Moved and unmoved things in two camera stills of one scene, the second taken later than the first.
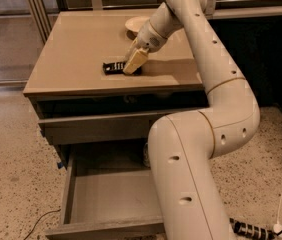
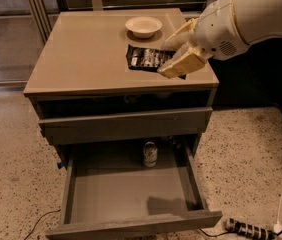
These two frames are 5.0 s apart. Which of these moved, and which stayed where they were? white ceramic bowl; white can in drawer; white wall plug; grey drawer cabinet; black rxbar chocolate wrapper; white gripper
Moved: white gripper; black rxbar chocolate wrapper
Stayed: white can in drawer; white wall plug; grey drawer cabinet; white ceramic bowl
